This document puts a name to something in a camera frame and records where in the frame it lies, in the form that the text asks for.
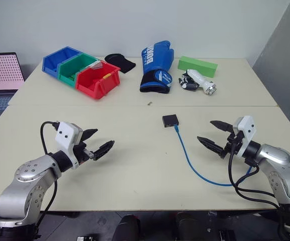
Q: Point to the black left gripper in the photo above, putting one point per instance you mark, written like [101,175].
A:
[81,153]

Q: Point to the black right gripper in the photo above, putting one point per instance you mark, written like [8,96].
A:
[234,144]

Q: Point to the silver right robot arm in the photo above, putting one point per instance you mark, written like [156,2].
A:
[283,170]

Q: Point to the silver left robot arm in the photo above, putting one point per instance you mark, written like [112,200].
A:
[27,185]

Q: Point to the small black box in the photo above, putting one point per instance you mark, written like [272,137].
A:
[169,119]

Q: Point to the red plastic storage bin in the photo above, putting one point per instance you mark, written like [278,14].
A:
[105,84]

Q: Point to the small yellow piece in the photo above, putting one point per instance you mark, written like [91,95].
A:
[107,76]

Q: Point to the green rectangular block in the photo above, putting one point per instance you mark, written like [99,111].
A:
[197,66]

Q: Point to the green plastic storage bin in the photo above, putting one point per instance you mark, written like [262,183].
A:
[71,71]

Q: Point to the clear plastic piece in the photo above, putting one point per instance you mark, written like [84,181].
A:
[97,65]

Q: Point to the black fabric pad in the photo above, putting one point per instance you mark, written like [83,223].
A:
[120,61]

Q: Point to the blue plastic storage bin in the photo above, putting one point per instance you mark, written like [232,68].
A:
[51,64]

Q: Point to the dark rounded shape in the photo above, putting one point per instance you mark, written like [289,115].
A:
[127,228]

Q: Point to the blue boxing glove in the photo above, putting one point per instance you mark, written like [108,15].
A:
[157,60]

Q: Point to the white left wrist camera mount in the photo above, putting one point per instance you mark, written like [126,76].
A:
[66,135]

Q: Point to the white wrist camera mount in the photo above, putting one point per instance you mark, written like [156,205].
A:
[248,133]
[66,135]

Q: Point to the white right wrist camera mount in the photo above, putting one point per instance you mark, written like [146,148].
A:
[248,133]

